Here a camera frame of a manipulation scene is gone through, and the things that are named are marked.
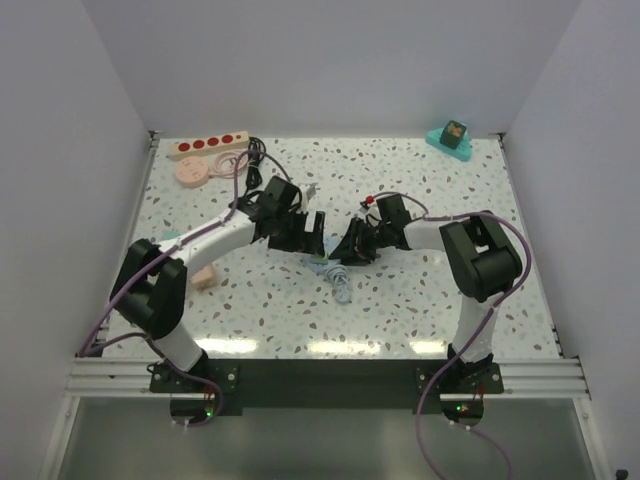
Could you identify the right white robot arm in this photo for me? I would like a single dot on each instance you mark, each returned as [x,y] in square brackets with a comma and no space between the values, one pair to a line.
[484,264]

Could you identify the beige cube plug adapter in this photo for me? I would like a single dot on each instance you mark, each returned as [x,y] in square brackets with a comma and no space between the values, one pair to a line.
[204,278]

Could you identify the pink round power strip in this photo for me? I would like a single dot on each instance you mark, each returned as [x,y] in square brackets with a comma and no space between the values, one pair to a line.
[192,172]

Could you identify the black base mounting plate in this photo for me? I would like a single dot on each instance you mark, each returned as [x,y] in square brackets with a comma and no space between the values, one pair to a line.
[320,384]

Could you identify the green small charger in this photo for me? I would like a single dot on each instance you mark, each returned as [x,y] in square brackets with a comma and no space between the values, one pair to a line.
[320,260]

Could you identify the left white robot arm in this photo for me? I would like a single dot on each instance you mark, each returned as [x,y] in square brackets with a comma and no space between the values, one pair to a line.
[154,280]

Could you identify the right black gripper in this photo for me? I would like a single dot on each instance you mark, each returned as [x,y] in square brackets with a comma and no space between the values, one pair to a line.
[355,251]

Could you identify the beige power strip red sockets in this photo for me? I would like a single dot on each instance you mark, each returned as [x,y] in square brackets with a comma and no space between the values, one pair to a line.
[207,146]

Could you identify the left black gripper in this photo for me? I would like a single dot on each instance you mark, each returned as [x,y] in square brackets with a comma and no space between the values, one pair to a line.
[304,242]

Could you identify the light blue round power strip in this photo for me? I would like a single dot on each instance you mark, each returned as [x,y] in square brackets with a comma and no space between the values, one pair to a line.
[333,267]

